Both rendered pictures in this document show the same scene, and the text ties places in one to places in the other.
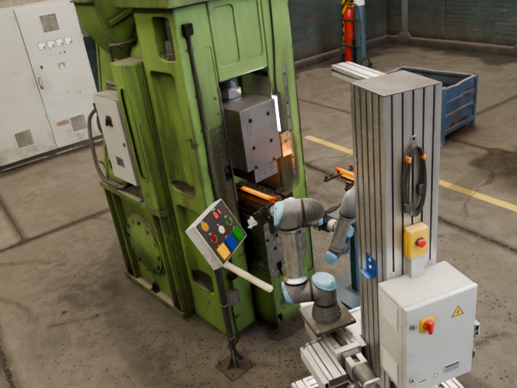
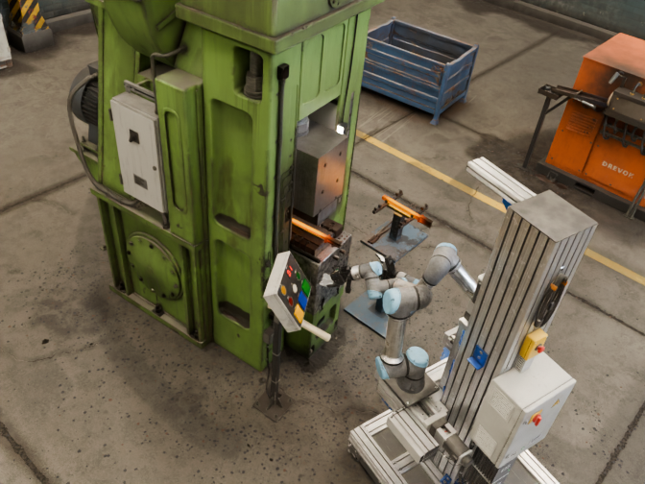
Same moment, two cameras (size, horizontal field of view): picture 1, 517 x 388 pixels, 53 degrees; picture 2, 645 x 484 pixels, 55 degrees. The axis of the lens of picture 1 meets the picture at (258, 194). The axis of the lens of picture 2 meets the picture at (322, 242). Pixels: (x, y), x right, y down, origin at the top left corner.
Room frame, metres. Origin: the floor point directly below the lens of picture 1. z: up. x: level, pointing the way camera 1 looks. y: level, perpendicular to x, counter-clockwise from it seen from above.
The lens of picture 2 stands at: (0.40, 0.96, 3.45)
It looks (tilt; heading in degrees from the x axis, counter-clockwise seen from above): 41 degrees down; 339
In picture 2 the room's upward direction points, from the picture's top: 6 degrees clockwise
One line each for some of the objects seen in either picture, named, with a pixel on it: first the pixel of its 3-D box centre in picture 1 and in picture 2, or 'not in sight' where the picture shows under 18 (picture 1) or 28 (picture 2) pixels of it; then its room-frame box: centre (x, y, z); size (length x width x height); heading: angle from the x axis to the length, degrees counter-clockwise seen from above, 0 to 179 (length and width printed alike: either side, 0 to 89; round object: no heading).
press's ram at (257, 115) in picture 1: (245, 127); (305, 160); (3.30, 0.03, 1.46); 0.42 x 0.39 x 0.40; 39
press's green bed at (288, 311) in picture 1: (266, 278); (294, 304); (3.31, 0.02, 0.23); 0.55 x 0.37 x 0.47; 39
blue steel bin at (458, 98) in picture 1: (419, 102); (413, 67); (6.58, -2.27, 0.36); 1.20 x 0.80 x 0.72; 37
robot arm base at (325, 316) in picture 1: (325, 306); (412, 375); (2.12, -0.26, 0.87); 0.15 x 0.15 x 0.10
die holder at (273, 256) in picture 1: (259, 227); (298, 256); (3.31, 0.02, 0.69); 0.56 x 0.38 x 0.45; 39
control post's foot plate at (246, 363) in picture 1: (234, 360); (274, 399); (2.69, 0.32, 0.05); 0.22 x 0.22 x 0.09; 39
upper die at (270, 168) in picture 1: (245, 164); (298, 198); (3.27, 0.06, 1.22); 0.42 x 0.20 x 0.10; 39
